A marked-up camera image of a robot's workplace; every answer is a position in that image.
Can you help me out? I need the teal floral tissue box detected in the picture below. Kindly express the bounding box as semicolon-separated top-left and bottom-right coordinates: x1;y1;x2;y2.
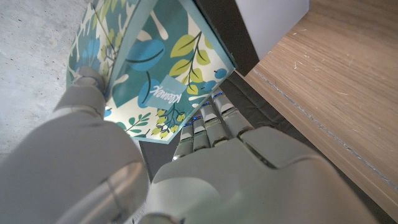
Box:
65;0;236;144

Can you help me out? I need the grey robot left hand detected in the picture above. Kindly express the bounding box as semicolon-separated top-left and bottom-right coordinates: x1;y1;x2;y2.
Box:
0;66;381;224

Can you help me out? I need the black and white box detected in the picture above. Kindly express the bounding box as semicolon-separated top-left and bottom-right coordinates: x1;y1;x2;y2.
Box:
194;0;310;77

